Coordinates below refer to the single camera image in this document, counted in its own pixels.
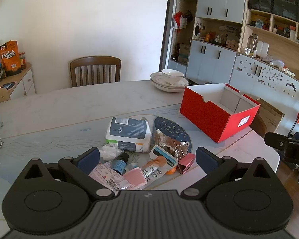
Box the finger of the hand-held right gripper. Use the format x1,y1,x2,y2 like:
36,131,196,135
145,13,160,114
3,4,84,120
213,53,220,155
264,131,299,152

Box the white bowl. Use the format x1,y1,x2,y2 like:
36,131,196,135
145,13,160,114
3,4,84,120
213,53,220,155
161,69,184,85

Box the red cardboard box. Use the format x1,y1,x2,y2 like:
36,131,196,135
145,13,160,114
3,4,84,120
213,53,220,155
179,83,261,144

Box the white plastic containers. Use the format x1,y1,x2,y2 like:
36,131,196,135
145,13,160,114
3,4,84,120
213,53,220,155
256,41,270,56

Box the dark bottle with blue label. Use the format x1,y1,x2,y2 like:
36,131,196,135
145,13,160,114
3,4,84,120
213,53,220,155
112,152,130,175

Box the small wooden box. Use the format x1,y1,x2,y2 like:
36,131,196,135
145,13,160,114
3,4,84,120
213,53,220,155
225,39,239,51

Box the white wall cabinet unit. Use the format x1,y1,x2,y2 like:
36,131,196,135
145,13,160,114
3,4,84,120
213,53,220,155
168,0,299,100

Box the stack of white dishes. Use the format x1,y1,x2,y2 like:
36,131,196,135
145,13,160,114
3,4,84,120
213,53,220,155
150,72,189,88

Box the white tissue pack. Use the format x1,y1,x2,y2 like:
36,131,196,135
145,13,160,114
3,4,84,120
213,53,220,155
105,116,152,153

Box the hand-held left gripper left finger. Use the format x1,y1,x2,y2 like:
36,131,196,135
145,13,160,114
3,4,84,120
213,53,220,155
20,147,117,201

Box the white deep plate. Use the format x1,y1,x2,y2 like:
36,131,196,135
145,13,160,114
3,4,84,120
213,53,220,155
152,82,188,93

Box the dark blue round placemat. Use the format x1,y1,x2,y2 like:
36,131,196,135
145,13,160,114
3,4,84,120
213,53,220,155
153,116,196,155

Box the crumpled white tissue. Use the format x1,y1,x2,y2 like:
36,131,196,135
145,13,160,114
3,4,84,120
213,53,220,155
99,143,124,161

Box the pink binder clip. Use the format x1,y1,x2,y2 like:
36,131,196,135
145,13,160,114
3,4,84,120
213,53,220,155
176,153,196,175

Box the pink and white packet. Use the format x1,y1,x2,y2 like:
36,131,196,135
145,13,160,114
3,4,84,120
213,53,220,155
88,161,125,193

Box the cardboard box in cabinet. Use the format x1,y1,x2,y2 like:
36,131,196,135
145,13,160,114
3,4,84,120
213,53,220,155
177,43,191,64

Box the sauce jar with red lid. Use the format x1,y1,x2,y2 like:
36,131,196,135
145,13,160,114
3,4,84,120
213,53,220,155
18,52,27,70

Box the red plastic bag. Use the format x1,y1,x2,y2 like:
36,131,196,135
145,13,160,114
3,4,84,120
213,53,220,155
173,11,188,29

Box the pink paper cupcake liners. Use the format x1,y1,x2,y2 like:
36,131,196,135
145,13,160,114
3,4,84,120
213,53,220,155
122,167,147,189

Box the orange snack bag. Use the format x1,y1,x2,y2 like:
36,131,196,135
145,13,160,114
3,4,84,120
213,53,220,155
0,40,22,77

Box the white sideboard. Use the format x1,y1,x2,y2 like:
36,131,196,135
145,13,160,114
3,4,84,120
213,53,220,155
0,63,37,105

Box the tall clear glass jar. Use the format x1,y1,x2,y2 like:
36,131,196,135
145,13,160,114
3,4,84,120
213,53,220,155
246,34,258,53

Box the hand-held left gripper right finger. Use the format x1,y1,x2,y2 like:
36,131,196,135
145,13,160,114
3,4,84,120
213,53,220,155
180,146,276,201

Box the large flat cardboard box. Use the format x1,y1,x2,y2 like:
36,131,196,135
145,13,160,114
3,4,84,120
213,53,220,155
257,98,285,133

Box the brown snack packet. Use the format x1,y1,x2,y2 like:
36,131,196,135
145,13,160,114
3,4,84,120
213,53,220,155
153,128,190,159

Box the white chicken foot snack packet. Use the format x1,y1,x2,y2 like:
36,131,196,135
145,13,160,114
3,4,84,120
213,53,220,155
139,145,179,184

